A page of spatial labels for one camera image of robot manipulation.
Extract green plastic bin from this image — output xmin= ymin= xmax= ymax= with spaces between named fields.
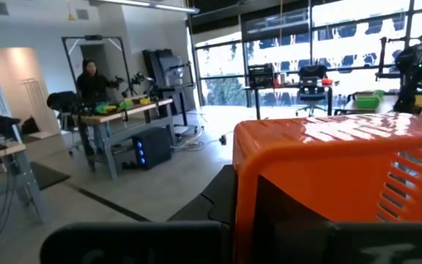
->
xmin=353 ymin=89 xmax=385 ymax=109

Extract person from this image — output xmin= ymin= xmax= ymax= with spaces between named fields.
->
xmin=75 ymin=58 xmax=119 ymax=104

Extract orange slotted plastic basket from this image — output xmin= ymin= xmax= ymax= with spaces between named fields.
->
xmin=232 ymin=111 xmax=422 ymax=264

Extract black floor tape strip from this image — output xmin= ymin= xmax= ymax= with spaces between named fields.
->
xmin=64 ymin=181 xmax=150 ymax=223

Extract dark tall cabinet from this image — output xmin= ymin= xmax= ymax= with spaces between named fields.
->
xmin=141 ymin=48 xmax=186 ymax=89

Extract black office chair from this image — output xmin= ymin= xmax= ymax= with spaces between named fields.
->
xmin=295 ymin=65 xmax=331 ymax=117

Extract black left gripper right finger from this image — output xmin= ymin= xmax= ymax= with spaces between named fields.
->
xmin=256 ymin=175 xmax=422 ymax=264

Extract ceiling light bar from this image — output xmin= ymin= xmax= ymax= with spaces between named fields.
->
xmin=99 ymin=0 xmax=201 ymax=15

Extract black overhead station frame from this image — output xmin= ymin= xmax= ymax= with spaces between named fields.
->
xmin=61 ymin=34 xmax=136 ymax=98

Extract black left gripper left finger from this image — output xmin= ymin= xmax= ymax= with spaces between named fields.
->
xmin=40 ymin=164 xmax=238 ymax=264

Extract black computer tower blue lights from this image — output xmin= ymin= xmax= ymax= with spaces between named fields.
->
xmin=132 ymin=126 xmax=174 ymax=171

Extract floor cable with black plug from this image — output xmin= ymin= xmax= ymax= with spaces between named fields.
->
xmin=172 ymin=128 xmax=234 ymax=152

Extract black desk by window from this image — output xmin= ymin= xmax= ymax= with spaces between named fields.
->
xmin=243 ymin=82 xmax=335 ymax=120

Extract black bag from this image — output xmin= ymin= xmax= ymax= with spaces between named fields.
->
xmin=21 ymin=116 xmax=40 ymax=136

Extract black floor mat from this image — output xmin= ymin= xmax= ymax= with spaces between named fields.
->
xmin=30 ymin=161 xmax=72 ymax=191

